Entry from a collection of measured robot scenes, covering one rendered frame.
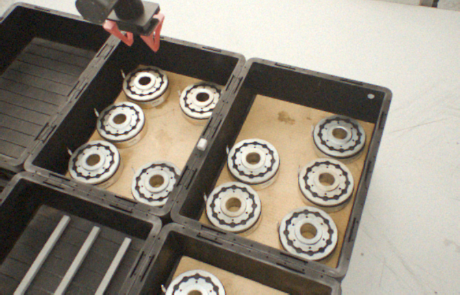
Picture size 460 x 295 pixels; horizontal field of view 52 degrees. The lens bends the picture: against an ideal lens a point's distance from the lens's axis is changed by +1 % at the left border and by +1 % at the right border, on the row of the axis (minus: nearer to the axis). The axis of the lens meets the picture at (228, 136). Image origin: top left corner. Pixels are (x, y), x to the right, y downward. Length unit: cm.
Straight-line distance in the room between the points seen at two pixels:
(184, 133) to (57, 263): 35
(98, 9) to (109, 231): 40
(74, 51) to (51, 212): 44
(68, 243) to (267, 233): 37
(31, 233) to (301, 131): 57
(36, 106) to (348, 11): 90
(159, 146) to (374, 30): 72
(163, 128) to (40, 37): 46
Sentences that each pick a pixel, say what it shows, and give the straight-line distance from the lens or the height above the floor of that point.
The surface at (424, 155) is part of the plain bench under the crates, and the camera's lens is 118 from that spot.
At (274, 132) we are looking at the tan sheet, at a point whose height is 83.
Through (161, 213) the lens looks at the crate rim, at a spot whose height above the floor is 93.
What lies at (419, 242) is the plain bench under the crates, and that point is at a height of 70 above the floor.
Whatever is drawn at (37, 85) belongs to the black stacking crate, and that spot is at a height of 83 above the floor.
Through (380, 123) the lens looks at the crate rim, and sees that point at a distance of 93.
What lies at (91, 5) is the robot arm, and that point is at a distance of 85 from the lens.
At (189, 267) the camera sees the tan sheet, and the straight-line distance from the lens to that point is 88.
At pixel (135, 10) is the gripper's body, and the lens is 94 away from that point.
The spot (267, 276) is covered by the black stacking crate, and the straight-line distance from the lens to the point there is 82.
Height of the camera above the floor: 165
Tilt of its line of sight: 55 degrees down
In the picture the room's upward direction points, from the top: 7 degrees counter-clockwise
